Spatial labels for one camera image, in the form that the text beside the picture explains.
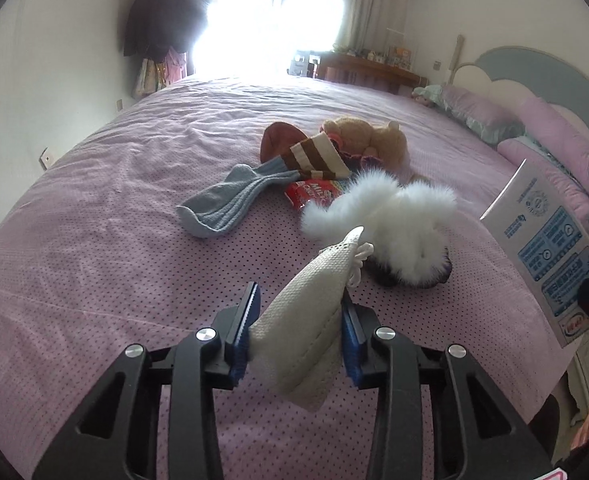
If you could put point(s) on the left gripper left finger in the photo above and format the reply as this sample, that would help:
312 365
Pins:
237 341

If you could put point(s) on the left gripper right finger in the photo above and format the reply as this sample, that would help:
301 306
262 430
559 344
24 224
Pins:
360 362

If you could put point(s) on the white fabric pouch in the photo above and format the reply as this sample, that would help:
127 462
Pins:
295 345

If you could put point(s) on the white fluffy fur piece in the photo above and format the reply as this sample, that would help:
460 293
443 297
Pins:
403 223

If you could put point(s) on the red snack packet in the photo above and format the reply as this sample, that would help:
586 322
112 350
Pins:
321 192

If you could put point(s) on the blue grey sock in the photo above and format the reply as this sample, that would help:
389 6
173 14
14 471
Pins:
218 209

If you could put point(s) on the brown striped sock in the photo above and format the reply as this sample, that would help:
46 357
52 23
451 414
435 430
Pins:
316 158

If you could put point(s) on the white blue cardboard box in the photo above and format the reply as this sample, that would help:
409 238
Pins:
547 244

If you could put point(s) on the rust orange sock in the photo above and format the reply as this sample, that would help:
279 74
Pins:
278 138

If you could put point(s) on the purple bed sheet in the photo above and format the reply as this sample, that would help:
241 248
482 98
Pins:
93 257

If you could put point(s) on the tan teddy bear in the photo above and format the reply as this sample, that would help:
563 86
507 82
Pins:
354 136

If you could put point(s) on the purple pillow with frill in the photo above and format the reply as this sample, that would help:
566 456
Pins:
491 122

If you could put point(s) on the wooden desk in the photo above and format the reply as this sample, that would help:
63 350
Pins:
358 71

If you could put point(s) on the folded purple quilt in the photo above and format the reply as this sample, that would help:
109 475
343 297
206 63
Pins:
555 147

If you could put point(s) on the blue white headboard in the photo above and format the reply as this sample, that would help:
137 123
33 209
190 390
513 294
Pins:
545 75

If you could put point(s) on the pink patterned curtain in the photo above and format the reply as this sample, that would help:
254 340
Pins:
371 25

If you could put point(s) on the dark coats on rack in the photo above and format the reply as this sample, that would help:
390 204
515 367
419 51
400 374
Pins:
155 27

